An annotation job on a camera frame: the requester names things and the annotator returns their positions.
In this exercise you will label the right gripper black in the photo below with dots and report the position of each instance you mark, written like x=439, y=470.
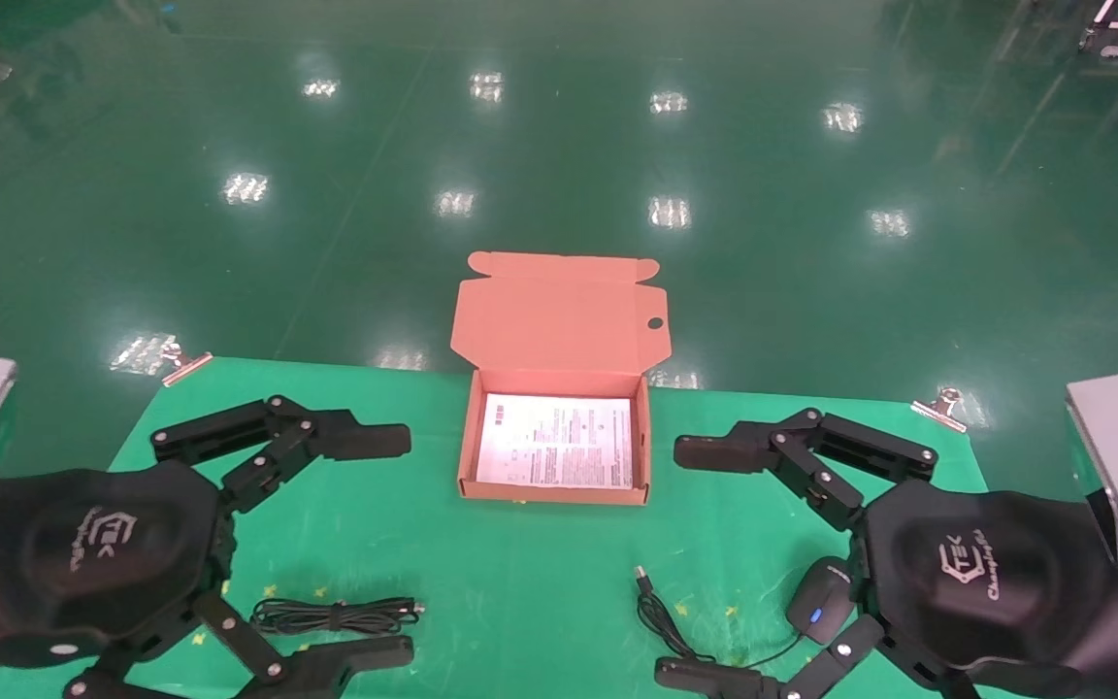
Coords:
x=996, y=582

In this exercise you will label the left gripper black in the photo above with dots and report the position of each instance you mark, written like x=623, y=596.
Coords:
x=83, y=553

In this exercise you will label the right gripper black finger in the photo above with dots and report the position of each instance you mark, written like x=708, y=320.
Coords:
x=734, y=449
x=714, y=680

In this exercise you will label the open brown cardboard box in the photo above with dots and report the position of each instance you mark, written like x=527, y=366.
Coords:
x=559, y=330

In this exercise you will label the white printed instruction sheet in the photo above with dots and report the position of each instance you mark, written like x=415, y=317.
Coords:
x=554, y=442

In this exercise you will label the copper binder clip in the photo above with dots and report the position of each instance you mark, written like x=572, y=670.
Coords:
x=937, y=412
x=188, y=368

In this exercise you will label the green table cloth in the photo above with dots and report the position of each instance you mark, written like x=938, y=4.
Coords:
x=520, y=573

